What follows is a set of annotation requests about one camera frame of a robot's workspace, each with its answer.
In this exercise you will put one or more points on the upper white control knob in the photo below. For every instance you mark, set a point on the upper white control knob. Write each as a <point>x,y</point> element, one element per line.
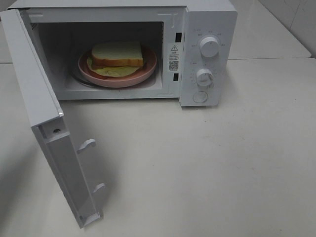
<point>209,46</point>

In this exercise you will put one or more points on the white microwave oven body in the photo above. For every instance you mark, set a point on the white microwave oven body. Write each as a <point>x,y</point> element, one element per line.
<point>172,28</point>

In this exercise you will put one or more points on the white microwave door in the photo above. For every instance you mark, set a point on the white microwave door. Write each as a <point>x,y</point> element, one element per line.
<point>46,116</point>

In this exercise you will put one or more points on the pink round plate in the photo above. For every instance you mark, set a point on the pink round plate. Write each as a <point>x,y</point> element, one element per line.
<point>150,64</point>

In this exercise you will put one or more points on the glass microwave turntable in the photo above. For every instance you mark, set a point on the glass microwave turntable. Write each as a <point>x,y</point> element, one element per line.
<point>76,79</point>

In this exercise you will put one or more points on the round door release button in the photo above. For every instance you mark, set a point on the round door release button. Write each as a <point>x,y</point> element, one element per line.
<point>200,97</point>

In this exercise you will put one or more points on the lower white timer knob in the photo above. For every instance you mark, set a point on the lower white timer knob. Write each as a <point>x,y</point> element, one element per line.
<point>204,77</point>

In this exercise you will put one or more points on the white bread sandwich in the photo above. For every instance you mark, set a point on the white bread sandwich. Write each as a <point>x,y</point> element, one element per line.
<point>115,59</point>

